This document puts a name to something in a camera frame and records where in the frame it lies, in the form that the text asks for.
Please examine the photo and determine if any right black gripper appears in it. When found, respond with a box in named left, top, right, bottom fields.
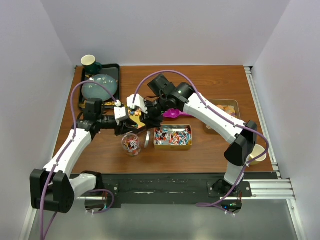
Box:
left=139, top=95, right=170, bottom=130

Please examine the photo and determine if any white jar lid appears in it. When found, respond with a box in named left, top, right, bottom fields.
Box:
left=143, top=130, right=151, bottom=149

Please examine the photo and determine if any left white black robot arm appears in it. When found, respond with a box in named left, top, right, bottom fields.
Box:
left=30, top=98, right=130, bottom=214

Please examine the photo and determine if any magenta plastic scoop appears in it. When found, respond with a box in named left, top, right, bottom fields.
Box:
left=163, top=109, right=191, bottom=119

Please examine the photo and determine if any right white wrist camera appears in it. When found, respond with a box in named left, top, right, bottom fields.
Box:
left=126, top=94, right=148, bottom=114

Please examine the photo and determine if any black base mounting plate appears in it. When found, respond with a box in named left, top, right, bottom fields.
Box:
left=74, top=172, right=278, bottom=209

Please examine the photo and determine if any clear glass jar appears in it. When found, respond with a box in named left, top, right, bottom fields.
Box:
left=121, top=133, right=141, bottom=157

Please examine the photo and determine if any yellow mug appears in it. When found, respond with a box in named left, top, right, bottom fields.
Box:
left=247, top=144, right=267, bottom=166

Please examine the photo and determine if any black serving tray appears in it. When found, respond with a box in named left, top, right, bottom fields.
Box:
left=78, top=63, right=121, bottom=110

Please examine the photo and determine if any gold tin of star candies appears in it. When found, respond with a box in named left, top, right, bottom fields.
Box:
left=124, top=106, right=146, bottom=135

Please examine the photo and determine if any gold fork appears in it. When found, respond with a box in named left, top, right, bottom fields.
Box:
left=78, top=101, right=115, bottom=110

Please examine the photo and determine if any dark green mug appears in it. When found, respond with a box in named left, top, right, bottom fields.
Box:
left=80, top=55, right=103, bottom=75

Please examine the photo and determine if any gold tin of lollipops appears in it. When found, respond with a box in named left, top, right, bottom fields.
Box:
left=153, top=124, right=193, bottom=151

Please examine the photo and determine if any aluminium frame rail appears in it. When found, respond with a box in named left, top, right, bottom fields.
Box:
left=29, top=178, right=297, bottom=201

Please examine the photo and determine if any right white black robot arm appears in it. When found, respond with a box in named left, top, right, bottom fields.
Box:
left=134, top=71, right=258, bottom=197

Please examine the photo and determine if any gold tin of gummy candies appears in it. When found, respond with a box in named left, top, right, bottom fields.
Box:
left=207, top=99, right=241, bottom=119

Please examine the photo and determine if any teal ceramic plate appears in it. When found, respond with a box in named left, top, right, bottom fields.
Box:
left=81, top=74, right=118, bottom=102

